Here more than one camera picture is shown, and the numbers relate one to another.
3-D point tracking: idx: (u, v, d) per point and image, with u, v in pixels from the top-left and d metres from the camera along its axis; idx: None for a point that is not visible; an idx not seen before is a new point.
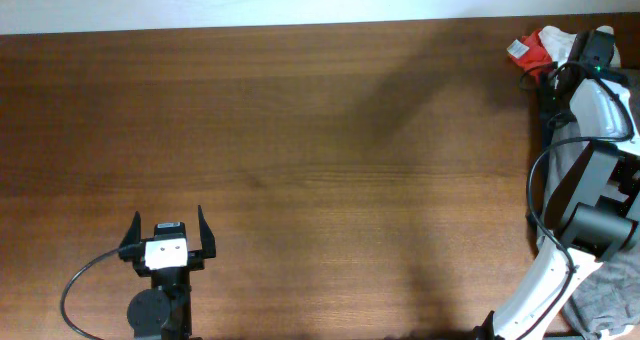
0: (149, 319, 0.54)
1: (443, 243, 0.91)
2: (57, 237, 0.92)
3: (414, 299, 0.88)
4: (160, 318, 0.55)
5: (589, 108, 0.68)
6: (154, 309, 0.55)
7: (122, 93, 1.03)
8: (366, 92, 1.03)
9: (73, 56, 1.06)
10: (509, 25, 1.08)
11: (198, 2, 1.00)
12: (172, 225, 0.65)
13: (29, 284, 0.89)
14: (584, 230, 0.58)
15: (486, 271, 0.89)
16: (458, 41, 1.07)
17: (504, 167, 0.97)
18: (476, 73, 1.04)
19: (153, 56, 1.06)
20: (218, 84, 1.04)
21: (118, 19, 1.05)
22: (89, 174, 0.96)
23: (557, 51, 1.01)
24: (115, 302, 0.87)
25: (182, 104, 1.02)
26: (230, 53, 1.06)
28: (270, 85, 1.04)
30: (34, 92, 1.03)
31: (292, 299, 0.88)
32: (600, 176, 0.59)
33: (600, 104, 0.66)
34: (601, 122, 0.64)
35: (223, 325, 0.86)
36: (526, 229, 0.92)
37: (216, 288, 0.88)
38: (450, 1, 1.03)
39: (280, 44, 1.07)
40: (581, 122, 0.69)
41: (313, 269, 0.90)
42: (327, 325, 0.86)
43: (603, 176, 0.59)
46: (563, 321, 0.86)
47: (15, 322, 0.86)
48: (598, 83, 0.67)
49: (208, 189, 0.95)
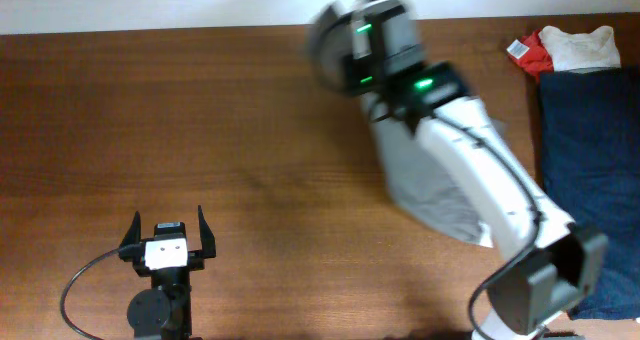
0: (149, 320, 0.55)
1: (442, 243, 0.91)
2: (59, 237, 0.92)
3: (413, 299, 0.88)
4: (160, 319, 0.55)
5: (455, 159, 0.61)
6: (154, 310, 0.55)
7: (122, 93, 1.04)
8: None
9: (72, 56, 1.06)
10: (510, 24, 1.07)
11: (198, 2, 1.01)
12: (171, 225, 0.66)
13: (29, 284, 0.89)
14: (546, 317, 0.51)
15: (486, 271, 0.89)
16: (459, 40, 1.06)
17: None
18: (476, 72, 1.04)
19: (152, 55, 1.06)
20: (216, 84, 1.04)
21: (118, 19, 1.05)
22: (89, 175, 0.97)
23: (557, 52, 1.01)
24: (116, 301, 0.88)
25: (182, 104, 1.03)
26: (231, 53, 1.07)
28: (270, 85, 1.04)
30: (36, 93, 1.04)
31: (292, 299, 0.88)
32: (547, 277, 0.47)
33: (473, 154, 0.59)
34: (487, 183, 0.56)
35: (223, 324, 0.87)
36: None
37: (216, 288, 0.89)
38: (449, 3, 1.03)
39: (280, 44, 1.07)
40: (471, 177, 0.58)
41: (312, 269, 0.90)
42: (327, 325, 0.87)
43: (549, 279, 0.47)
46: (565, 321, 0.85)
47: (16, 322, 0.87)
48: (442, 122, 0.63)
49: (209, 189, 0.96)
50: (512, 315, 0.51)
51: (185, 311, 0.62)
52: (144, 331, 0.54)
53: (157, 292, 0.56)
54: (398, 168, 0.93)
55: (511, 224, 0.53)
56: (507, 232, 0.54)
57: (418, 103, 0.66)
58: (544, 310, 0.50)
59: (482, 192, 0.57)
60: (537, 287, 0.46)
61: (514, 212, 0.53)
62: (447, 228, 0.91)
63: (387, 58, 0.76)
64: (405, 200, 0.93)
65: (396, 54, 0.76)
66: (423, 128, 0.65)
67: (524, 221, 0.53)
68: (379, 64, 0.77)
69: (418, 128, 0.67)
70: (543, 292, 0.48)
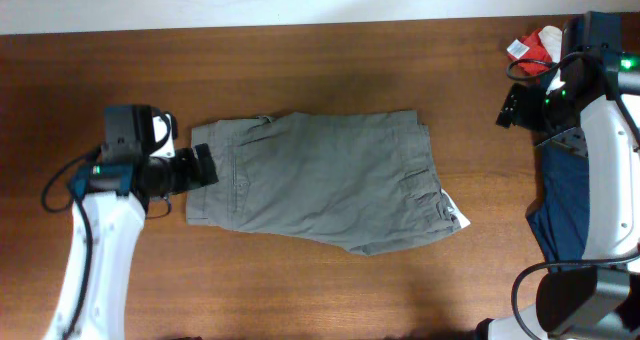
0: (118, 120, 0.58)
1: (442, 243, 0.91)
2: (59, 237, 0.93)
3: (414, 298, 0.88)
4: (124, 136, 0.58)
5: (602, 150, 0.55)
6: (120, 126, 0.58)
7: (122, 93, 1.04)
8: (366, 92, 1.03)
9: (73, 56, 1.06)
10: (510, 25, 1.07)
11: (198, 1, 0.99)
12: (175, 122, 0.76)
13: (28, 284, 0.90)
14: (583, 331, 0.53)
15: (486, 271, 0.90)
16: (459, 40, 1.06)
17: (505, 166, 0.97)
18: (475, 72, 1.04)
19: (152, 56, 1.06)
20: (218, 84, 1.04)
21: (117, 19, 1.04)
22: None
23: (557, 51, 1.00)
24: None
25: (182, 105, 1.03)
26: (231, 52, 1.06)
28: (270, 85, 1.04)
30: (36, 93, 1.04)
31: (292, 299, 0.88)
32: (602, 308, 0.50)
33: (627, 160, 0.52)
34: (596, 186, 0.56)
35: (223, 324, 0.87)
36: (529, 229, 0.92)
37: (216, 288, 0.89)
38: (451, 3, 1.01)
39: (280, 44, 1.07)
40: (592, 163, 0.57)
41: (312, 269, 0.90)
42: (328, 325, 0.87)
43: (604, 308, 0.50)
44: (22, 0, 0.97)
46: None
47: (16, 321, 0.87)
48: (618, 110, 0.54)
49: None
50: (553, 314, 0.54)
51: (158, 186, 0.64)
52: (113, 120, 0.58)
53: (150, 131, 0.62)
54: (318, 209, 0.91)
55: (613, 233, 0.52)
56: (605, 233, 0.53)
57: (611, 71, 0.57)
58: (586, 328, 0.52)
59: (622, 205, 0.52)
60: (593, 310, 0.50)
61: (628, 225, 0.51)
62: (425, 237, 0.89)
63: (599, 45, 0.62)
64: (357, 249, 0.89)
65: (605, 40, 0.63)
66: (596, 103, 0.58)
67: (635, 232, 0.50)
68: (586, 41, 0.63)
69: (594, 106, 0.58)
70: (591, 316, 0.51)
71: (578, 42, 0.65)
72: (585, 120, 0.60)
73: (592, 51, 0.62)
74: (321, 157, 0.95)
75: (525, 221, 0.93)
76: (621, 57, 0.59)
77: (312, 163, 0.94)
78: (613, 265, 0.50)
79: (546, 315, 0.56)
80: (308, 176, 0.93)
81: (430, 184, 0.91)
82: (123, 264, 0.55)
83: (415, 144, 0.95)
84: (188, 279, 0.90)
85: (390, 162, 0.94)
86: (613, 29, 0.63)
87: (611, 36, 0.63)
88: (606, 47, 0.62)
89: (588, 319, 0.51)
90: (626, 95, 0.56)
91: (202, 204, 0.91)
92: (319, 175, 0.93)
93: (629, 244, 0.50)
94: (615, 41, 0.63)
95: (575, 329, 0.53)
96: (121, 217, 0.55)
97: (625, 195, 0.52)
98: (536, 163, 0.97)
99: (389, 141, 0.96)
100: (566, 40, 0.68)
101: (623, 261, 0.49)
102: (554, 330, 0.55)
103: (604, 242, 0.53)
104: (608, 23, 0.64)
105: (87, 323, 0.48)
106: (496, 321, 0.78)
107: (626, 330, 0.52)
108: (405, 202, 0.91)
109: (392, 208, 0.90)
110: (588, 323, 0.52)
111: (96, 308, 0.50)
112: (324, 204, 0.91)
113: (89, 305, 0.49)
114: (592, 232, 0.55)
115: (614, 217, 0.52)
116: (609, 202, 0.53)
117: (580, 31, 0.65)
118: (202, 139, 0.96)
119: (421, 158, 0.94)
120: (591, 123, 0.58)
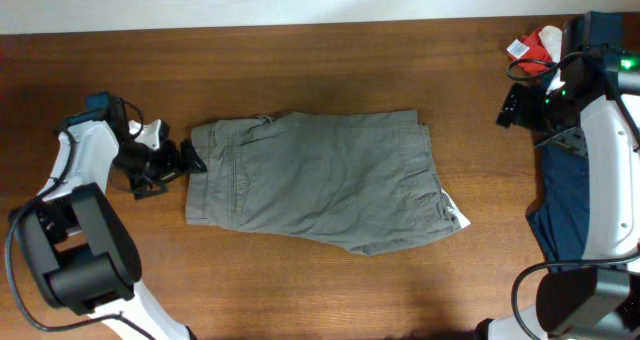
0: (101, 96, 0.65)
1: (443, 242, 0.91)
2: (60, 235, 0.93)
3: (413, 298, 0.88)
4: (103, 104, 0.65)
5: (602, 150, 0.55)
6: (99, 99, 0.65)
7: (122, 92, 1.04)
8: (366, 91, 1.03)
9: (73, 55, 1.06)
10: (511, 24, 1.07)
11: (198, 1, 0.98)
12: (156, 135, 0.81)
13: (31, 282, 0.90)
14: (583, 331, 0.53)
15: (486, 271, 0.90)
16: (458, 40, 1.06)
17: (505, 166, 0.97)
18: (476, 72, 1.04)
19: (152, 55, 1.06)
20: (217, 83, 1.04)
21: (115, 19, 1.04)
22: None
23: (557, 51, 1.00)
24: None
25: (182, 105, 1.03)
26: (231, 52, 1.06)
28: (270, 84, 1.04)
30: (36, 92, 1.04)
31: (291, 299, 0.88)
32: (601, 309, 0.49)
33: (627, 160, 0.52)
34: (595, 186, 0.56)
35: (222, 324, 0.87)
36: (529, 229, 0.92)
37: (216, 287, 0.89)
38: (451, 2, 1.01)
39: (279, 43, 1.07)
40: (592, 163, 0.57)
41: (312, 269, 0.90)
42: (328, 325, 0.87)
43: (605, 309, 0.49)
44: (22, 1, 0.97)
46: None
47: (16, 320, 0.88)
48: (618, 111, 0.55)
49: None
50: (553, 315, 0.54)
51: (128, 159, 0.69)
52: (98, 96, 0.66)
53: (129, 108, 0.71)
54: (317, 209, 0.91)
55: (613, 234, 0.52)
56: (606, 233, 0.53)
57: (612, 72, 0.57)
58: (586, 329, 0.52)
59: (622, 206, 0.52)
60: (593, 309, 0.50)
61: (628, 225, 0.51)
62: (425, 237, 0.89)
63: (600, 46, 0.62)
64: (357, 249, 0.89)
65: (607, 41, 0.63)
66: (596, 103, 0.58)
67: (635, 233, 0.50)
68: (587, 41, 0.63)
69: (594, 106, 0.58)
70: (591, 316, 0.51)
71: (580, 41, 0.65)
72: (585, 119, 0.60)
73: (593, 51, 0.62)
74: (321, 157, 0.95)
75: (525, 221, 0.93)
76: (622, 57, 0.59)
77: (311, 163, 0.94)
78: (614, 265, 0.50)
79: (546, 315, 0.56)
80: (307, 176, 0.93)
81: (430, 184, 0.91)
82: (103, 169, 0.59)
83: (415, 145, 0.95)
84: (188, 279, 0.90)
85: (390, 162, 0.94)
86: (614, 30, 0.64)
87: (614, 37, 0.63)
88: (607, 46, 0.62)
89: (589, 320, 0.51)
90: (626, 95, 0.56)
91: (202, 204, 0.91)
92: (319, 175, 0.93)
93: (629, 244, 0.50)
94: (616, 41, 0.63)
95: (575, 330, 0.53)
96: (100, 136, 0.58)
97: (625, 195, 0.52)
98: (536, 163, 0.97)
99: (388, 141, 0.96)
100: (567, 40, 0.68)
101: (623, 262, 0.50)
102: (554, 331, 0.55)
103: (604, 242, 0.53)
104: (609, 23, 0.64)
105: (73, 177, 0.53)
106: (496, 321, 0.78)
107: (626, 331, 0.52)
108: (404, 202, 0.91)
109: (392, 208, 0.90)
110: (588, 324, 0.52)
111: (80, 171, 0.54)
112: (323, 204, 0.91)
113: (73, 169, 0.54)
114: (592, 233, 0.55)
115: (614, 218, 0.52)
116: (610, 202, 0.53)
117: (581, 30, 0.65)
118: (202, 138, 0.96)
119: (421, 157, 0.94)
120: (591, 124, 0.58)
